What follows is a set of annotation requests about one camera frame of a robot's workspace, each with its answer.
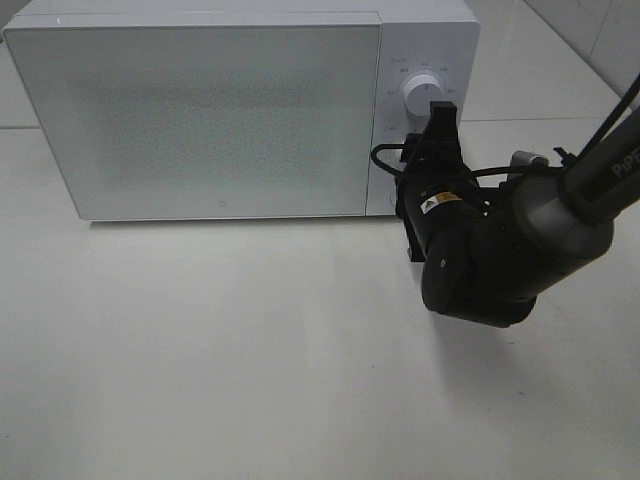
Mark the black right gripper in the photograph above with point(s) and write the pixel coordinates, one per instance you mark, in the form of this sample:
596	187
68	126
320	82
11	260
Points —
437	199

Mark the white microwave door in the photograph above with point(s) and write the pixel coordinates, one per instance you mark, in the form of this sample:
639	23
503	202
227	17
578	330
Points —
204	123

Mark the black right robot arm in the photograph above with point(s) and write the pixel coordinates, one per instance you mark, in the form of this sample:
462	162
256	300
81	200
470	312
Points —
487	253

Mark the white upper power knob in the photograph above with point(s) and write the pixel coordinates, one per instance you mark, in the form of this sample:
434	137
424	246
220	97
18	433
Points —
419	90

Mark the white microwave oven body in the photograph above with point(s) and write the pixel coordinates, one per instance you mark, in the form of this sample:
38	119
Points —
414	36

